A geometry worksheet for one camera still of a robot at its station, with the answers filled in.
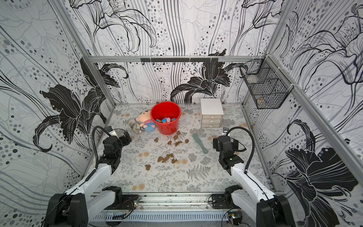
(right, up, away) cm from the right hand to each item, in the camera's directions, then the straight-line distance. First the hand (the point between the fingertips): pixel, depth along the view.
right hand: (227, 137), depth 86 cm
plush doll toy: (-55, +10, +15) cm, 58 cm away
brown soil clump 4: (-46, -3, +12) cm, 48 cm away
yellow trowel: (-34, +11, +3) cm, 36 cm away
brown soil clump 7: (-33, -15, +2) cm, 37 cm away
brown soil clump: (-40, -15, +2) cm, 42 cm away
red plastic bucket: (-39, +14, +5) cm, 41 cm away
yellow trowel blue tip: (-39, +10, +1) cm, 41 cm away
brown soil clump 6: (-25, -4, +10) cm, 27 cm away
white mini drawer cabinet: (-8, +16, +10) cm, 20 cm away
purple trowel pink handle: (-36, +11, 0) cm, 38 cm away
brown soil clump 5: (-32, -6, +9) cm, 34 cm away
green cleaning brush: (-18, -2, +13) cm, 22 cm away
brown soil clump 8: (-49, -18, 0) cm, 52 cm away
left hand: (-65, +1, +1) cm, 65 cm away
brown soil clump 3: (-33, -2, +13) cm, 35 cm away
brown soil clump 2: (-31, +1, +16) cm, 35 cm away
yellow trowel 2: (-43, +10, +3) cm, 44 cm away
